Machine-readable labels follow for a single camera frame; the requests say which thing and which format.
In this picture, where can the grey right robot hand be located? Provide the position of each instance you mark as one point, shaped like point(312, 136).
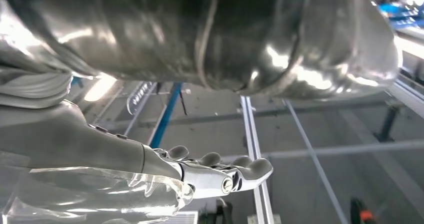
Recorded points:
point(198, 33)

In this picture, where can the blue metal beam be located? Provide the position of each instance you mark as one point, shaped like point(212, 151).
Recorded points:
point(167, 113)

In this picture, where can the black and red tool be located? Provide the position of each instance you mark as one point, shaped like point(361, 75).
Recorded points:
point(364, 214)

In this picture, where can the pale metal rail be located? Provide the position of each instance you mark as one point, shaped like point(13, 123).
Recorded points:
point(256, 133)

